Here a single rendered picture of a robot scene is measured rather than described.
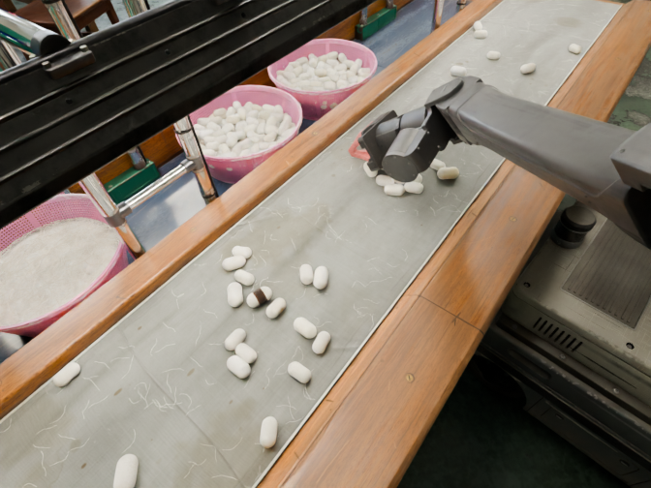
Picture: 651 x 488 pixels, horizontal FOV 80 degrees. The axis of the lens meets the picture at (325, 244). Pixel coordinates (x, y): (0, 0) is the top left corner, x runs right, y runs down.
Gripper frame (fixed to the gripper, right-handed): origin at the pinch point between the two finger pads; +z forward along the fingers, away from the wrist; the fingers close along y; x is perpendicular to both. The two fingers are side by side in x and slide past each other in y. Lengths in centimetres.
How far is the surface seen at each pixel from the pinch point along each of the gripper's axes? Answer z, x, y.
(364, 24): 30, -20, -57
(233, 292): -3.6, 2.8, 36.2
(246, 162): 12.7, -9.2, 13.5
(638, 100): 8, 86, -202
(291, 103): 16.5, -13.3, -6.3
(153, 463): -8, 9, 57
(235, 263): -0.3, 0.8, 32.2
